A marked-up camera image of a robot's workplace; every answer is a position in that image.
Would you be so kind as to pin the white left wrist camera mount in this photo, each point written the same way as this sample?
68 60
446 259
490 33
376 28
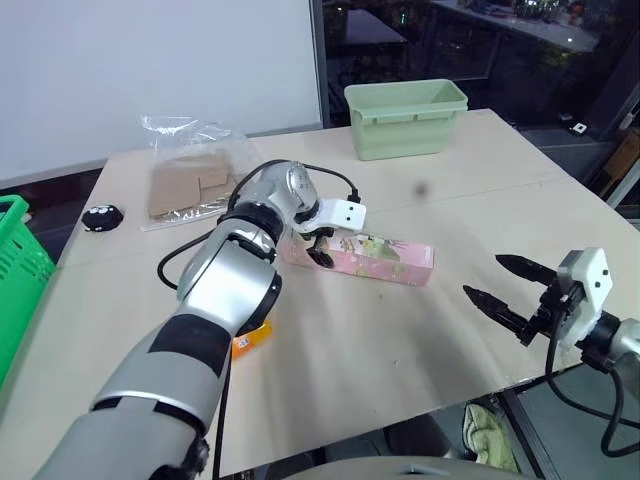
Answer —
345 212

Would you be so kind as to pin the pale green plastic bin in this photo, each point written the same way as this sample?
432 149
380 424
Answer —
400 132

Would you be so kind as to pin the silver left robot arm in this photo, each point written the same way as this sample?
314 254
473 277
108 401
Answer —
225 280

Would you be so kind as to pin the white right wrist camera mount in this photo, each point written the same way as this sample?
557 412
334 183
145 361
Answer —
595 280

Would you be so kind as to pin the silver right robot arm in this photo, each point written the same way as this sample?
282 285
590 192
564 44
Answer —
625 345

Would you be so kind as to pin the white board panel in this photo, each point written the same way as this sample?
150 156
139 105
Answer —
150 75

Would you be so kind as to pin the yellow green towel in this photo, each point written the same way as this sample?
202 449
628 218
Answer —
482 432

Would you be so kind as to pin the bright green slotted basket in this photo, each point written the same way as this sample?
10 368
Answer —
22 260

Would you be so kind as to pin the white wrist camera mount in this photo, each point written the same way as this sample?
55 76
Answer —
345 212
595 280

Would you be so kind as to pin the brown cardboard pieces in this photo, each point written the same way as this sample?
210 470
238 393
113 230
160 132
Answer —
185 187

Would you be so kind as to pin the brown cardboard box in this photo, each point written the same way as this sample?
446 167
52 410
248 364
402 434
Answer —
624 157

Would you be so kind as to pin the orange snack packet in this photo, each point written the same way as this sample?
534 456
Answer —
255 340

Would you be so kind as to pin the small white floor device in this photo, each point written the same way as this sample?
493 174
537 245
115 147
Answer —
578 128

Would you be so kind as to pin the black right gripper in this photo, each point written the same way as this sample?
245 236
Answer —
547 311

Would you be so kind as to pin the black round pouch with eyes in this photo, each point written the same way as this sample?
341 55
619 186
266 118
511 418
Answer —
102 218

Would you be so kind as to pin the clear plastic bag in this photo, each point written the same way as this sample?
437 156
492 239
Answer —
220 145

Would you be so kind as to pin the black table frame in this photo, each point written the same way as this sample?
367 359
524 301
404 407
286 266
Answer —
522 430

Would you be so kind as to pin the pink printed carton box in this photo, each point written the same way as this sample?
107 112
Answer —
390 256

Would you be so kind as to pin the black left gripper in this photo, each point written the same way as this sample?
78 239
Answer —
316 231

